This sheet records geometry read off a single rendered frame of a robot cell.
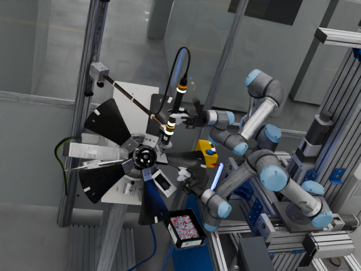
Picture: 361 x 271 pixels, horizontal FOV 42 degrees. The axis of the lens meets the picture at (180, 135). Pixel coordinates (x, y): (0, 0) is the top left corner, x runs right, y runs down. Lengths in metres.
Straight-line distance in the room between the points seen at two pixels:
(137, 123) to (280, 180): 0.93
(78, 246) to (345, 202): 1.82
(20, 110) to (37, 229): 0.93
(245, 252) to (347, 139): 0.95
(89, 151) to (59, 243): 1.16
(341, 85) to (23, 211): 2.42
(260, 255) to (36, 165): 1.89
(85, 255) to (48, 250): 0.28
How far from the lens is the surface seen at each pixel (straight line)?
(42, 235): 3.61
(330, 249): 2.84
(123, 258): 3.45
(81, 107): 2.97
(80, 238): 3.51
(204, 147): 2.90
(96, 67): 2.76
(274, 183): 2.25
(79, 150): 2.56
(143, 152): 2.44
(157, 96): 2.57
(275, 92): 2.60
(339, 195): 3.06
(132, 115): 2.72
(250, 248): 2.15
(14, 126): 3.28
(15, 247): 3.54
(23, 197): 3.69
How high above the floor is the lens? 2.71
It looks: 34 degrees down
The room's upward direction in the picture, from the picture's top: 17 degrees clockwise
